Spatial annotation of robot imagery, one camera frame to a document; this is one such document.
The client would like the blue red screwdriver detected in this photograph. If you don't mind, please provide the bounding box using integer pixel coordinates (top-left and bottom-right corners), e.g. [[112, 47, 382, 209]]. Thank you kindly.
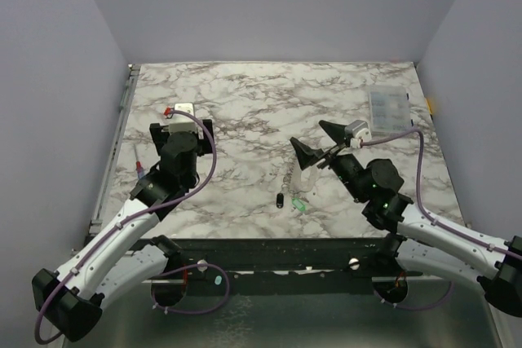
[[132, 144, 145, 179]]

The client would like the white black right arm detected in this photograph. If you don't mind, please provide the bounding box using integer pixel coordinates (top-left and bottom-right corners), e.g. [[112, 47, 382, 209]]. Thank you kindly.
[[290, 121, 521, 317]]

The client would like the black key tag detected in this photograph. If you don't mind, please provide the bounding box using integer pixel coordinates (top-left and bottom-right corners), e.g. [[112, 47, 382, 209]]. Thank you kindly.
[[276, 192, 285, 209]]

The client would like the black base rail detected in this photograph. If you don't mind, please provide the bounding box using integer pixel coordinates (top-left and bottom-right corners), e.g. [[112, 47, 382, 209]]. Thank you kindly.
[[132, 236, 403, 297]]

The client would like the aluminium side rail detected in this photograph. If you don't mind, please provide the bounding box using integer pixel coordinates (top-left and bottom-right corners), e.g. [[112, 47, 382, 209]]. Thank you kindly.
[[87, 64, 141, 235]]

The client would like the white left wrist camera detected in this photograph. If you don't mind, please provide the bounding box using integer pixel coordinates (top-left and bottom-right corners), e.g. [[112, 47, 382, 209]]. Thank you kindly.
[[164, 103, 201, 136]]

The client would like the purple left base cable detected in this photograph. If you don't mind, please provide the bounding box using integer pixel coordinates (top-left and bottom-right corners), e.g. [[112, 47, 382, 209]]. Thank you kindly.
[[153, 262, 231, 316]]

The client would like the green key tag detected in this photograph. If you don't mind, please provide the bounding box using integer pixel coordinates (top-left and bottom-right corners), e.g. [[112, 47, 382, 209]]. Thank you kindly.
[[292, 197, 307, 212]]

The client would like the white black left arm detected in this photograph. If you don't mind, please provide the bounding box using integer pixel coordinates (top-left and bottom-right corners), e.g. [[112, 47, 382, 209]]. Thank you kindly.
[[32, 110, 217, 345]]

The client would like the clear plastic organizer box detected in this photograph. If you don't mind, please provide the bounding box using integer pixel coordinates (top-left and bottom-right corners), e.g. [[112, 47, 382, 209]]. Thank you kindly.
[[368, 86, 413, 134]]

